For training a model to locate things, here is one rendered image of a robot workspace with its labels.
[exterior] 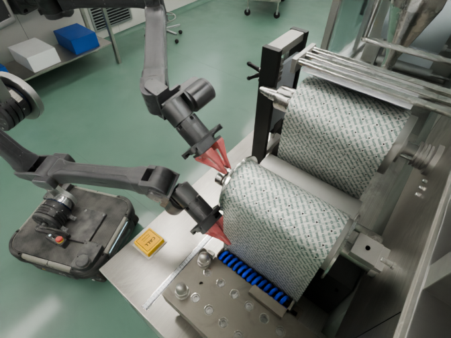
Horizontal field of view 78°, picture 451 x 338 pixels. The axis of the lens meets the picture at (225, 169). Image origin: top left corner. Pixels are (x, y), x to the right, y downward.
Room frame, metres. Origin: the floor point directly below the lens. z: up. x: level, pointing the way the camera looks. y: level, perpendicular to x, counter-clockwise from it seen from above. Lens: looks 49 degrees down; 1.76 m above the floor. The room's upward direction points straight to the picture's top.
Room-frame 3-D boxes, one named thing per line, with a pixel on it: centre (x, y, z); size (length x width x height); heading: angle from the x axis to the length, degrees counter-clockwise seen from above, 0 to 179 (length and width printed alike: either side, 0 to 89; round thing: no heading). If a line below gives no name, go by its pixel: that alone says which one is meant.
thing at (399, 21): (0.90, -0.56, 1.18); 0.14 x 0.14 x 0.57
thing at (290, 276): (0.28, -0.09, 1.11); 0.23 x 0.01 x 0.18; 52
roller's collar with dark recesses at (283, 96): (0.62, -0.17, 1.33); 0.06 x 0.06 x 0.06; 52
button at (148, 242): (0.43, 0.25, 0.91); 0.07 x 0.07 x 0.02; 52
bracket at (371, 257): (0.22, -0.26, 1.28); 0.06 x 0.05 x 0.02; 52
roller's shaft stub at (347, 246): (0.22, -0.26, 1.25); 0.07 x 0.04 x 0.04; 52
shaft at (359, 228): (0.32, -0.33, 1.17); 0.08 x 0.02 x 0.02; 52
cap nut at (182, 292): (0.23, 0.11, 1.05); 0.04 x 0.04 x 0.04
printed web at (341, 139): (0.43, -0.21, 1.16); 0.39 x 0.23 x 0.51; 142
